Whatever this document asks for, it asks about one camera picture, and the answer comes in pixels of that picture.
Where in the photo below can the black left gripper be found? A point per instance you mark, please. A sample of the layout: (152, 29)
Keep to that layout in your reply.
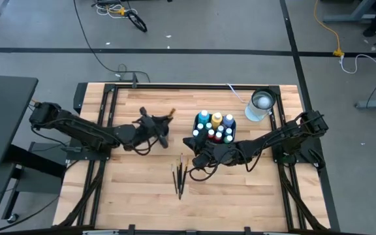
(145, 132)

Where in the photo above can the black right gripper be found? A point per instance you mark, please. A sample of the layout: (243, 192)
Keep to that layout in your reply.
(217, 155)

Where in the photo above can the small blue paint bottle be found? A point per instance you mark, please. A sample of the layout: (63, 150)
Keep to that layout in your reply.
(195, 132)

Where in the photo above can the small white-capped paint bottle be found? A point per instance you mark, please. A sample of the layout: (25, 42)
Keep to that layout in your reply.
(200, 126)
(208, 125)

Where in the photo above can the wide black brush gold ferrule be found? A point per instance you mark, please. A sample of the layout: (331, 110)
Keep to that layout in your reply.
(172, 112)

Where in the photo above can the large teal paint bottle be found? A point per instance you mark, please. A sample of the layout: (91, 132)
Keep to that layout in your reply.
(203, 115)

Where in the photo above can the large yellow paint bottle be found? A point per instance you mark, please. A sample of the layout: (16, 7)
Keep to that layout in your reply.
(216, 117)

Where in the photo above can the small green paint bottle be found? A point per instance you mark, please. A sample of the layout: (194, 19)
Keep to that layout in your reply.
(228, 139)

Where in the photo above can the small turquoise paint bottle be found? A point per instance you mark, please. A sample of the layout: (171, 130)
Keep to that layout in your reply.
(228, 131)

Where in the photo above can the large purple paint bottle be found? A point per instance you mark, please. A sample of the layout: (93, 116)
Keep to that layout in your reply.
(228, 119)

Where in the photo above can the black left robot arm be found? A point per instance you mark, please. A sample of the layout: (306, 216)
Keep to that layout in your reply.
(77, 129)

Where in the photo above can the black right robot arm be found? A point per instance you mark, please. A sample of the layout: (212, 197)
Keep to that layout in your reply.
(273, 140)

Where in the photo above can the blue-grey plastic cup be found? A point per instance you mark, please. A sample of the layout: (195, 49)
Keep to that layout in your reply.
(168, 132)

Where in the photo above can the teal plastic caddy bin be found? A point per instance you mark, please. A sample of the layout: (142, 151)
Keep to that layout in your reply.
(195, 121)

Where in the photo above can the black rolling cart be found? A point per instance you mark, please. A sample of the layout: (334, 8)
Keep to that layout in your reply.
(28, 169)

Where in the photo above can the black side desk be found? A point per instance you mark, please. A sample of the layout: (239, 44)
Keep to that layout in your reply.
(5, 117)

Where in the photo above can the black caster wheel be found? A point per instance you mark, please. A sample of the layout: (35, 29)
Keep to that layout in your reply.
(12, 218)

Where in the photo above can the grey desk leg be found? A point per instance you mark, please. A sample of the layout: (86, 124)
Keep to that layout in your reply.
(374, 103)
(348, 18)

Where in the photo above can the black metal table frame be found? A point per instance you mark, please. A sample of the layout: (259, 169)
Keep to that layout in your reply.
(191, 87)

